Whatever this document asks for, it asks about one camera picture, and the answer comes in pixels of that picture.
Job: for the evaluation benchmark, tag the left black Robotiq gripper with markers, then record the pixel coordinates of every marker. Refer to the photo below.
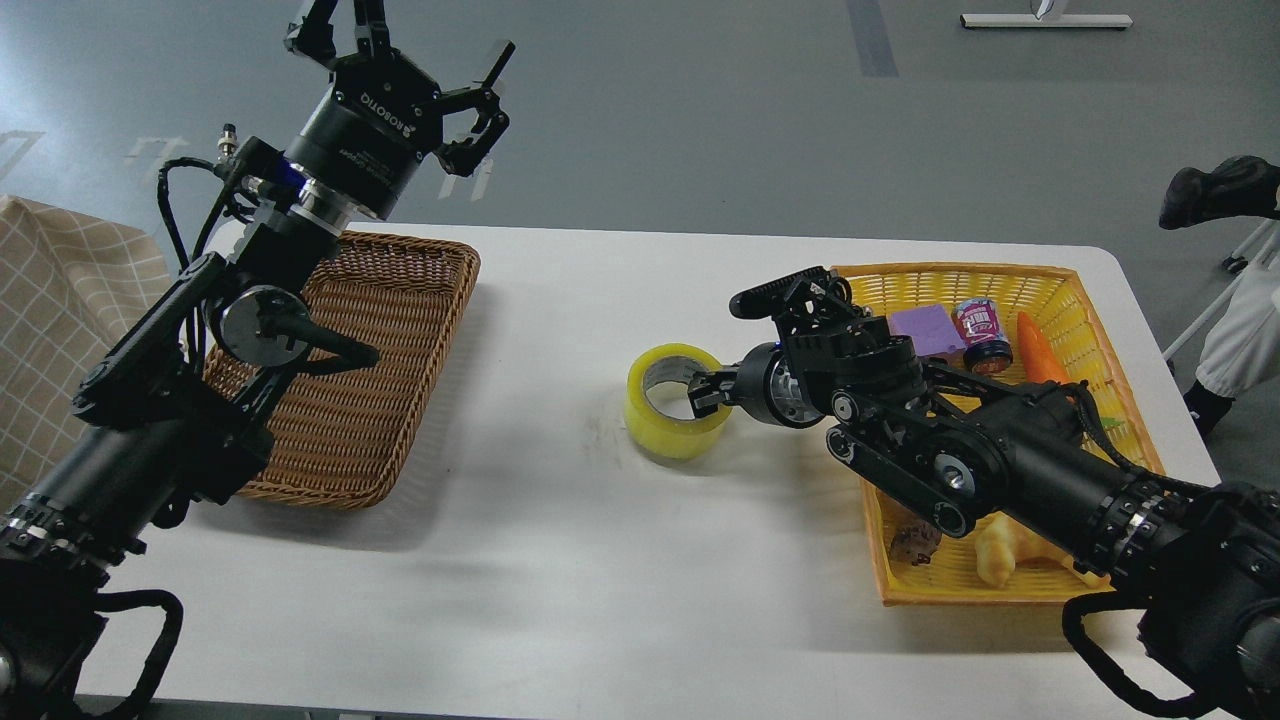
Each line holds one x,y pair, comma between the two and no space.
365,130

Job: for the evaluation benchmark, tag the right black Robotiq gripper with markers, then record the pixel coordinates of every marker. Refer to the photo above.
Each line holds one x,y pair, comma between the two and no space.
761,385

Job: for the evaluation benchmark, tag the yellow tape roll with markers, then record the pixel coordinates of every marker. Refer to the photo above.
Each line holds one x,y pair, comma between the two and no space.
660,434

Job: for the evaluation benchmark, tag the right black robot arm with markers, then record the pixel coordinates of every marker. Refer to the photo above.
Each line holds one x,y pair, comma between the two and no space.
1190,623

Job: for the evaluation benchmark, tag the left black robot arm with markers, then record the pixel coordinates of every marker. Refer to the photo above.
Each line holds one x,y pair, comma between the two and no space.
178,410

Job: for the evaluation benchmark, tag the purple foam block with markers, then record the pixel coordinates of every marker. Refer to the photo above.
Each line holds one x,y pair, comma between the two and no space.
931,330

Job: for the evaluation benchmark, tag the brown toy animal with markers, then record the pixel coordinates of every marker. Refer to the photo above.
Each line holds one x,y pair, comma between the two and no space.
914,543

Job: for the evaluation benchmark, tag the small red can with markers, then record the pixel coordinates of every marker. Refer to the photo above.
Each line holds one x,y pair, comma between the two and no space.
987,348

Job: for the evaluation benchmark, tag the toy croissant bread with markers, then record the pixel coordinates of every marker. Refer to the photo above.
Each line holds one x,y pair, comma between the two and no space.
1005,544

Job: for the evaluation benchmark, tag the orange toy carrot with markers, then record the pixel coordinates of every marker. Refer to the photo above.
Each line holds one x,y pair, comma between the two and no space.
1039,361

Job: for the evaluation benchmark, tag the yellow plastic basket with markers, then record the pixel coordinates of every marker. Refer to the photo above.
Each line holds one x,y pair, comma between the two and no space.
1055,298

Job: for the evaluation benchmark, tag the brown wicker basket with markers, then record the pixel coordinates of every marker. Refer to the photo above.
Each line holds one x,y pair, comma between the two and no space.
341,441

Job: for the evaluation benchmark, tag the beige checkered cloth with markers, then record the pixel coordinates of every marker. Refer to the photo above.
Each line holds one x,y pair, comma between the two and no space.
71,286

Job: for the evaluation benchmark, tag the white stand base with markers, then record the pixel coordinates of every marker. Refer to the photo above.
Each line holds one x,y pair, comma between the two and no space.
1046,15

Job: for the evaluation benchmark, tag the seated person in beige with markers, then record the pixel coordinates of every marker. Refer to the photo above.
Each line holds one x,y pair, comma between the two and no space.
1241,351

